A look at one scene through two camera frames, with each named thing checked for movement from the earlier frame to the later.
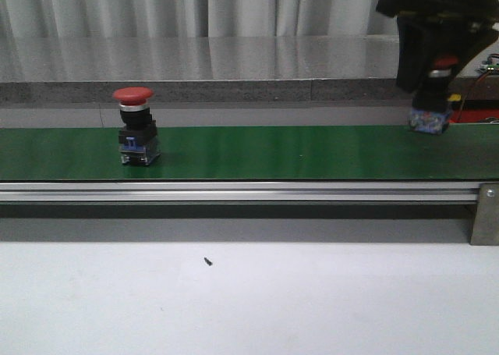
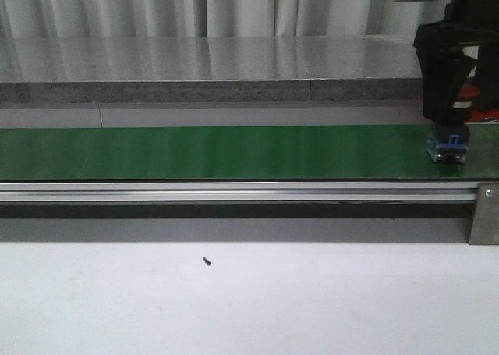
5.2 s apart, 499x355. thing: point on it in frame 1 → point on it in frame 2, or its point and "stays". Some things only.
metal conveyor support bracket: (486, 226) stays
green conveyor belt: (351, 153) stays
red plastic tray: (471, 115) stays
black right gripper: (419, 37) → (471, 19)
